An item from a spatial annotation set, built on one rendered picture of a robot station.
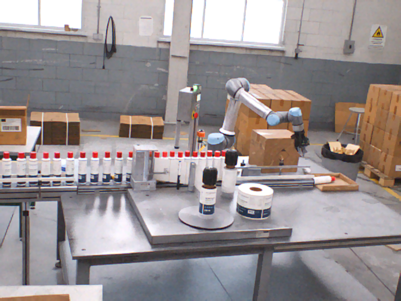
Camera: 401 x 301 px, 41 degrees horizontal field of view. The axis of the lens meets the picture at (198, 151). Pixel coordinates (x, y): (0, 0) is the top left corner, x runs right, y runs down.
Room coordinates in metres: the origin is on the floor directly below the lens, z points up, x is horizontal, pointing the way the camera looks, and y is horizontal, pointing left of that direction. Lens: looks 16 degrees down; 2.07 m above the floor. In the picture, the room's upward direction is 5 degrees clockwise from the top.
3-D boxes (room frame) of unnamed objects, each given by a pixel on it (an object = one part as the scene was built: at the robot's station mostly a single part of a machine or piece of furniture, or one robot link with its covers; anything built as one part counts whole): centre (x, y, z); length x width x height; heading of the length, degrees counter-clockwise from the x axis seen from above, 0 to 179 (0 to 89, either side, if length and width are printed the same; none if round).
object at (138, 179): (3.18, 0.33, 1.01); 0.14 x 0.13 x 0.26; 109
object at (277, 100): (7.25, -0.86, 0.45); 1.20 x 0.84 x 0.89; 13
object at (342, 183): (3.74, -0.98, 0.85); 0.30 x 0.26 x 0.04; 109
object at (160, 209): (2.95, -0.07, 0.86); 0.80 x 0.67 x 0.05; 109
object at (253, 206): (2.93, -0.35, 0.95); 0.20 x 0.20 x 0.14
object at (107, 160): (3.20, 0.56, 0.98); 0.05 x 0.05 x 0.20
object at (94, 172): (3.17, 0.63, 0.98); 0.05 x 0.05 x 0.20
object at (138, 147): (3.18, 0.32, 1.14); 0.14 x 0.11 x 0.01; 109
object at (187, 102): (3.45, 0.09, 1.38); 0.17 x 0.10 x 0.19; 164
